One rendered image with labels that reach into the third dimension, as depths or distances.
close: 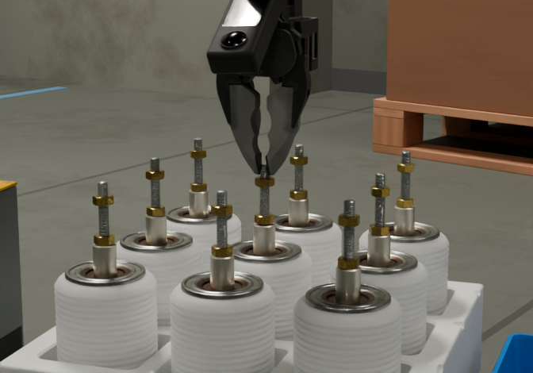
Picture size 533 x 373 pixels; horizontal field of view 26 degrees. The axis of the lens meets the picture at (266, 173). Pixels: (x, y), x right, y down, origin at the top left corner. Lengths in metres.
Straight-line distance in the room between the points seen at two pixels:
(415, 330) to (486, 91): 1.73
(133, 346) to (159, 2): 3.05
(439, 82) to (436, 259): 1.68
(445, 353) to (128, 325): 0.30
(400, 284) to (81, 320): 0.30
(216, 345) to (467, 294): 0.36
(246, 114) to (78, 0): 3.22
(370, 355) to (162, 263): 0.27
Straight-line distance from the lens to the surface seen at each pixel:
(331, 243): 1.25
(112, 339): 1.07
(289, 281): 1.13
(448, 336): 1.15
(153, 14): 4.09
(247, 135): 1.13
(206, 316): 1.02
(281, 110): 1.12
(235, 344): 1.03
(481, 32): 2.81
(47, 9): 4.44
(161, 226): 1.19
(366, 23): 4.05
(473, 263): 2.04
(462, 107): 2.85
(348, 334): 0.98
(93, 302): 1.06
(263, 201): 1.15
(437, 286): 1.23
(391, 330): 1.00
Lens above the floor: 0.57
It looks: 12 degrees down
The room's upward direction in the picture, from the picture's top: straight up
